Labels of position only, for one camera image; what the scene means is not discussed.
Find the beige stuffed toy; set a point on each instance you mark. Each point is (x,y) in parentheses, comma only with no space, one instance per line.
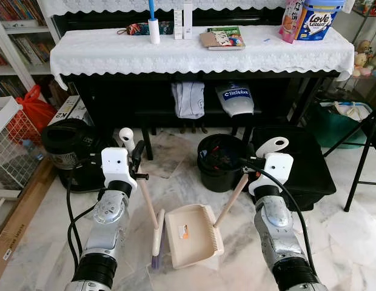
(362,57)

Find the white bookshelf with books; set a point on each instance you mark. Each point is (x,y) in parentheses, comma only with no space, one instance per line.
(21,42)

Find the white hanging cloth bag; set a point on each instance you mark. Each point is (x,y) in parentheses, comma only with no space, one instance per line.
(188,100)

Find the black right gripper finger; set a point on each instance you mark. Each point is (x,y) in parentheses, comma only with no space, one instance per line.
(227,161)

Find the green and brown book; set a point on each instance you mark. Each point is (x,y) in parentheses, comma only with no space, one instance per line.
(227,37)

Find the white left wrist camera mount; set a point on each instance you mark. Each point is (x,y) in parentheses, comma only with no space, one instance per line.
(115,163)

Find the short white narrow box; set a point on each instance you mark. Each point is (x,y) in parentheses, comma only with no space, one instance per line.
(177,27)

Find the white and blue BitRobot cap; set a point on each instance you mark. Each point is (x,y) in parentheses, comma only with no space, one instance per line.
(235,100)

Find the pink snack packet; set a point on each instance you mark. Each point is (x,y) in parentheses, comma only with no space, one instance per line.
(290,24)

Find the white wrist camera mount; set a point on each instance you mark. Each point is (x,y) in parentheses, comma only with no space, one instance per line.
(115,163)
(276,170)

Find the tall white narrow box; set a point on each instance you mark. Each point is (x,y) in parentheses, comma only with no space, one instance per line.
(188,23)

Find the flat brown cardboard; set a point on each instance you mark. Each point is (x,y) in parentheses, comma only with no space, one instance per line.
(18,212)

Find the red plastic bag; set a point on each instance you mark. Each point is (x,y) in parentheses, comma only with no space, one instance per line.
(33,112)

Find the blue Love Letters tin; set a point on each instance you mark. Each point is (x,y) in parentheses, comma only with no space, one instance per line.
(318,23)

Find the cardboard box marked K2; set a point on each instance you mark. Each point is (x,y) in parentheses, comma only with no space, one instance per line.
(70,110)

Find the black round cooker appliance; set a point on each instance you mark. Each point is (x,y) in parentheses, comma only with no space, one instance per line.
(63,139)

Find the white lace cloth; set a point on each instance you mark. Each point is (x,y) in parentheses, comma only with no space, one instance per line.
(176,6)
(164,59)

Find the black round bin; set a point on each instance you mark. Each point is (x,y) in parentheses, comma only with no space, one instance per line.
(219,179)

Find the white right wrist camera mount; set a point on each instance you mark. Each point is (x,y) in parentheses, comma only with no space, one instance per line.
(276,170)

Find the green plastic basin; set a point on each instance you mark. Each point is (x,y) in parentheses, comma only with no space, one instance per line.
(336,130)

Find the black rectangular box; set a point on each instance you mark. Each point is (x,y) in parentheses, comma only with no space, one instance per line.
(306,163)

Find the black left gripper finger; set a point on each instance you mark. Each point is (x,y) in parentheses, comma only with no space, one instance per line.
(139,154)

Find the patterned dark pouch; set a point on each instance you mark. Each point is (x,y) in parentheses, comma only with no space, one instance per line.
(142,28)

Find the black folding chair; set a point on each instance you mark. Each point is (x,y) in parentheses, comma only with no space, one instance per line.
(361,162)

